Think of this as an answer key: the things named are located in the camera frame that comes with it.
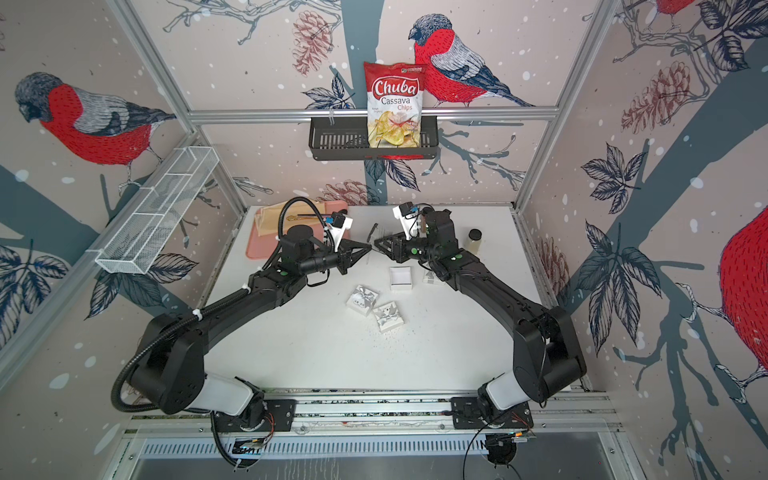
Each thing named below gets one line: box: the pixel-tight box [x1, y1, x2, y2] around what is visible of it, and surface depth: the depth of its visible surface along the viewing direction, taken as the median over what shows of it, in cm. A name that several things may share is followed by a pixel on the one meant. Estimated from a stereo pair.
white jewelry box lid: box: [422, 270, 435, 284], surface depth 100 cm
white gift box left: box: [346, 285, 379, 317], surface depth 92 cm
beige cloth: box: [255, 199, 326, 237], surface depth 120 cm
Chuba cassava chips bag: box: [364, 61, 428, 148], surface depth 87 cm
